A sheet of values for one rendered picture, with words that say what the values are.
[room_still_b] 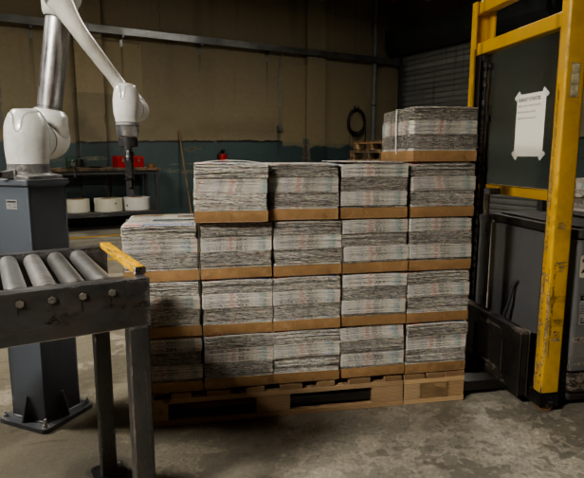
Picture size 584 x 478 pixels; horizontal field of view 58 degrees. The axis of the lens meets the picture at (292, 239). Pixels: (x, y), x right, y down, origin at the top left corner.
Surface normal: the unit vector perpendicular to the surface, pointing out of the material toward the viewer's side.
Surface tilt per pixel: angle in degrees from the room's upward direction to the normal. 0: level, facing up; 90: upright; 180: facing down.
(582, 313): 90
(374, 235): 89
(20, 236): 90
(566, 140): 90
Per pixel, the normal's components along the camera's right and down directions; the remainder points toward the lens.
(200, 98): 0.51, 0.14
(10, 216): -0.40, 0.15
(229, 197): 0.14, 0.16
